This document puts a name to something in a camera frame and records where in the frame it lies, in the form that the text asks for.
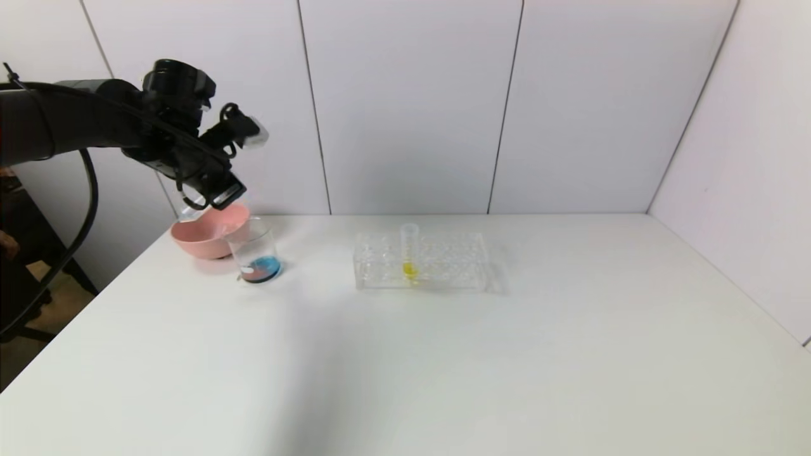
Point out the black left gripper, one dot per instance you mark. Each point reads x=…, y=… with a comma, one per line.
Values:
x=227, y=192

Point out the test tube with blue pigment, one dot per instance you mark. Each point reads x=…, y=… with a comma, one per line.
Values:
x=190, y=212

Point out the test tube with yellow pigment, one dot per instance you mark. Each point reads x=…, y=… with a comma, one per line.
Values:
x=410, y=270

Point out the clear acrylic test tube rack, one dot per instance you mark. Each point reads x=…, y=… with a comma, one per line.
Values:
x=469, y=266

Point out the bare person hand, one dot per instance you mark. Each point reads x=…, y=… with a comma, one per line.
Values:
x=7, y=244

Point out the pink plastic bowl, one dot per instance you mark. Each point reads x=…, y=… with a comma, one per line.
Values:
x=206, y=237

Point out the clear glass beaker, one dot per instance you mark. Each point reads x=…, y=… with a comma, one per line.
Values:
x=253, y=244

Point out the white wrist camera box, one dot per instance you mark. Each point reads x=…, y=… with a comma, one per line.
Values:
x=256, y=134

